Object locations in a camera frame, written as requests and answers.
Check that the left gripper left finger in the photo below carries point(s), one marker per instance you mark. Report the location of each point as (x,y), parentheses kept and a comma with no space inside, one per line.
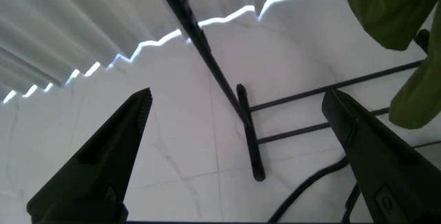
(69,200)

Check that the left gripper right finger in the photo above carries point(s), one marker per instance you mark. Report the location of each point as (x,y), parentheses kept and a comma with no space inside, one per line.
(413,189)

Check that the green printed shirt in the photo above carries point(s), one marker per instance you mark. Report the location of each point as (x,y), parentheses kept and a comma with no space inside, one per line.
(389,7)

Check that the black clothes rack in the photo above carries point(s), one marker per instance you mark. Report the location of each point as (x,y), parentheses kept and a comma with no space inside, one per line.
(253,141)

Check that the white curtain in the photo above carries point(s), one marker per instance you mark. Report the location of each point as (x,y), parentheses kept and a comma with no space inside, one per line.
(69,17)

